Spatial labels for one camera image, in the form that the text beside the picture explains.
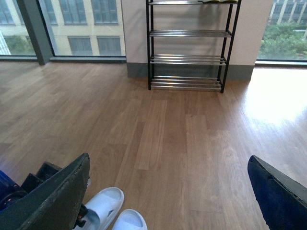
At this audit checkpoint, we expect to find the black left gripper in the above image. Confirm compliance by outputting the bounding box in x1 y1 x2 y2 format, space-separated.
0 161 90 230

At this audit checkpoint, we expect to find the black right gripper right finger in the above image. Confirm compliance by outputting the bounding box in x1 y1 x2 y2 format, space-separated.
248 155 307 230

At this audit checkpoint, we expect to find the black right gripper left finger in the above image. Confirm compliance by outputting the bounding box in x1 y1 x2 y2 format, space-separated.
0 153 90 230

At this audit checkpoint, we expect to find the light blue slipper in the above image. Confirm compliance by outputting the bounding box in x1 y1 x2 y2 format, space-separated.
112 209 148 230
74 187 124 230

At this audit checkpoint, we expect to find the black metal shoe rack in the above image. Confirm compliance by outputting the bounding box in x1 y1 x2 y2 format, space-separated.
146 0 241 92

